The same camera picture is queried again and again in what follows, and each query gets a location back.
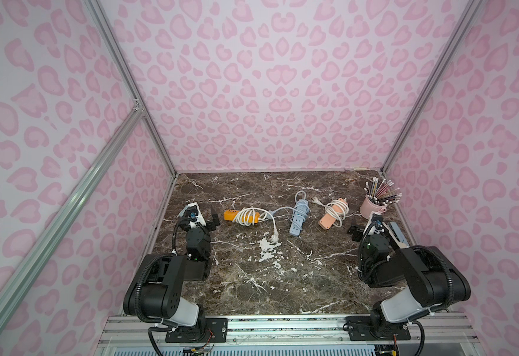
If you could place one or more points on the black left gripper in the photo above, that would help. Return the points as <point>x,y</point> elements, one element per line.
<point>206,225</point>

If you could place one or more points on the yellow power strip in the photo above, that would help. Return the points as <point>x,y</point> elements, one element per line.
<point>246,217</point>

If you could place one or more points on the light blue power strip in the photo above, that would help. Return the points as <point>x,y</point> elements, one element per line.
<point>301,211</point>

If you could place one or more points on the pink power strip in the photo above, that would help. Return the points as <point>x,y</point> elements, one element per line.
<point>335,213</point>

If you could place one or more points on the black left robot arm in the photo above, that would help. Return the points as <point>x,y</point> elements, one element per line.
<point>155,293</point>

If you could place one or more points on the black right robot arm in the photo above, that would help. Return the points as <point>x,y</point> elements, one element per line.
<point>433,283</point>

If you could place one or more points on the wooden grey block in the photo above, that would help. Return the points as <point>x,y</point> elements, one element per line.
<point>396,231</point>

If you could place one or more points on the pink pen cup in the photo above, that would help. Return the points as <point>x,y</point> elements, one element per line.
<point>368,208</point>

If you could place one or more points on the bundle of pens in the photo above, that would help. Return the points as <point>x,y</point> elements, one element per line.
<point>382,192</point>

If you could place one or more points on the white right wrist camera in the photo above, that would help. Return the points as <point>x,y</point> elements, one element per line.
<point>376,224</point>

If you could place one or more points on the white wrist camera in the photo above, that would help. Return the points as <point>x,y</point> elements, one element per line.
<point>191,210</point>
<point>376,224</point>

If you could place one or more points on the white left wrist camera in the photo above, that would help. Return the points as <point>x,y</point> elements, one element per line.
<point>191,210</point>

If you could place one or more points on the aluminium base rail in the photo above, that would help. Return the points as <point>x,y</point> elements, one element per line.
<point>448,333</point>

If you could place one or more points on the aluminium diagonal frame bar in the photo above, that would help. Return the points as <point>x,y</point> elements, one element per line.
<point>25,275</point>

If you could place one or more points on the aluminium corner frame post left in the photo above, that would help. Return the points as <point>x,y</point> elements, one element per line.
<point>99,17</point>

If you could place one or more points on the aluminium corner frame post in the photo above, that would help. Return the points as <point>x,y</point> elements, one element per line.
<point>99,17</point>
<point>457,37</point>

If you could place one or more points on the aluminium corner frame post right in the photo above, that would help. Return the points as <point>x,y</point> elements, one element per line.
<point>457,37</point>

